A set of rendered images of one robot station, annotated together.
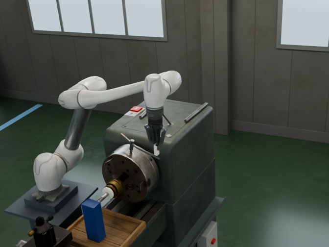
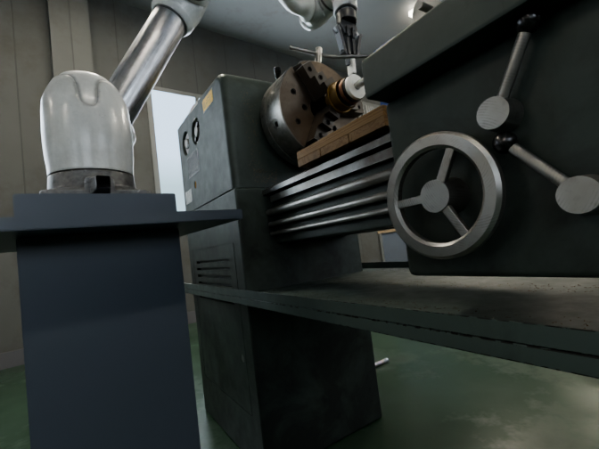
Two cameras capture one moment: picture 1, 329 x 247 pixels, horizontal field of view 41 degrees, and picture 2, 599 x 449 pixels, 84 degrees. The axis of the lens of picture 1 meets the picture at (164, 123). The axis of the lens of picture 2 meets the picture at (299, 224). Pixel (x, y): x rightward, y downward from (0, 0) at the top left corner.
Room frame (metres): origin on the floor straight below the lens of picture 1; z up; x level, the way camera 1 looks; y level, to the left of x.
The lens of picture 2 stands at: (1.75, 1.23, 0.67)
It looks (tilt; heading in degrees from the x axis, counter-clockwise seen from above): 3 degrees up; 295
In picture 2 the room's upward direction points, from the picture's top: 7 degrees counter-clockwise
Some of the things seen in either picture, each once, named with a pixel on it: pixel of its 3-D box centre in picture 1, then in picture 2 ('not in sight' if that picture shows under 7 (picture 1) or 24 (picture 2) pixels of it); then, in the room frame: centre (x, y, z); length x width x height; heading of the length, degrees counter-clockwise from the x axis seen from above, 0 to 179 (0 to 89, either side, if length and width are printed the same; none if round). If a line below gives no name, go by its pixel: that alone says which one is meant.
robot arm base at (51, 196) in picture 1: (48, 190); (95, 190); (2.40, 0.79, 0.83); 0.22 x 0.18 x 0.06; 153
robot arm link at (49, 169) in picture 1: (47, 169); (88, 128); (2.43, 0.78, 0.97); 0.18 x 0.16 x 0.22; 149
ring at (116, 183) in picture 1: (113, 187); (343, 95); (1.99, 0.30, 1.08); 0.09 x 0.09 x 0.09; 58
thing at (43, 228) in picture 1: (40, 225); not in sight; (1.65, 0.61, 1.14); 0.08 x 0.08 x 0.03
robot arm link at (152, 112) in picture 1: (154, 110); (345, 6); (2.01, 0.04, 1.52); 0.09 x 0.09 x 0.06
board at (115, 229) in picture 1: (103, 231); (389, 145); (1.88, 0.38, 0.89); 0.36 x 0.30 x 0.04; 58
